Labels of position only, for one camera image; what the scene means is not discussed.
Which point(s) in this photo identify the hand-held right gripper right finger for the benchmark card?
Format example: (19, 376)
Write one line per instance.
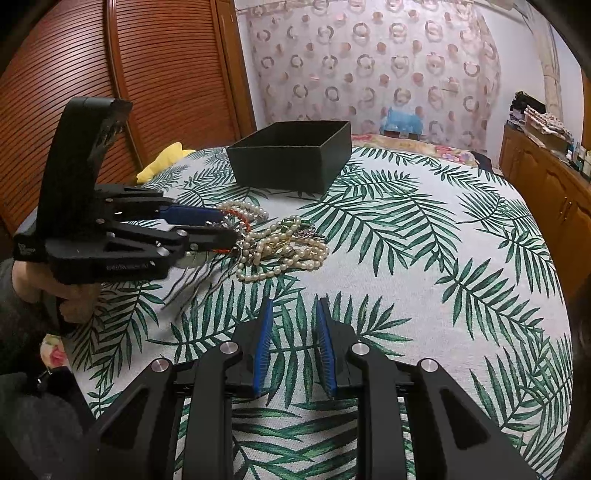
(325, 350)

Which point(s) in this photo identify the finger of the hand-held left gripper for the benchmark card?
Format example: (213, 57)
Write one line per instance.
(207, 237)
(184, 213)

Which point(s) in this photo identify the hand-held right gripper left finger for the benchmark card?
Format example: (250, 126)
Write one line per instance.
(263, 350)

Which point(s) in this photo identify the black box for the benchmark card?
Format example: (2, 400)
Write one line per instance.
(277, 170)

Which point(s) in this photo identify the person's left forearm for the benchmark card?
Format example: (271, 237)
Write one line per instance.
(18, 318)

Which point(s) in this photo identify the person's left hand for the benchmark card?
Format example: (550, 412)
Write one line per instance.
(76, 304)

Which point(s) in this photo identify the yellow plush toy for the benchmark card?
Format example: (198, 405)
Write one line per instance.
(161, 161)

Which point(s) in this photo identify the leaf print blanket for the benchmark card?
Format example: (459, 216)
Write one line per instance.
(415, 277)

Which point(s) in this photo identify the wooden slatted wardrobe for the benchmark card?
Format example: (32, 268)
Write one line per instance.
(161, 69)

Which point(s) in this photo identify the circle patterned curtain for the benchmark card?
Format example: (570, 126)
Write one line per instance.
(346, 69)

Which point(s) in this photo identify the floral blanket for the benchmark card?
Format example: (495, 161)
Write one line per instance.
(415, 147)

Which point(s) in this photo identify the blue plush toy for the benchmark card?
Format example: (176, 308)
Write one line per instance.
(401, 121)

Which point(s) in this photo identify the person's dark clothing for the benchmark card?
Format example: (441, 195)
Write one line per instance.
(37, 424)

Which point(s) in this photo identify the dark blue bed sheet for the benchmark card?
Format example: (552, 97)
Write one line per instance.
(489, 164)

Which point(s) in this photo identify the wooden cabinet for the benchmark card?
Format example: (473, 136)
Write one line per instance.
(545, 184)

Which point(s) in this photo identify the stack of folded cloths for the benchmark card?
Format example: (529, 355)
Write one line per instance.
(545, 122)

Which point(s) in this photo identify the group of bottles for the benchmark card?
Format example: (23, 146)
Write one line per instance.
(579, 159)

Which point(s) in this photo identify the wrapped wall pipe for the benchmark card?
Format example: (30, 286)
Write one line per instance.
(549, 69)

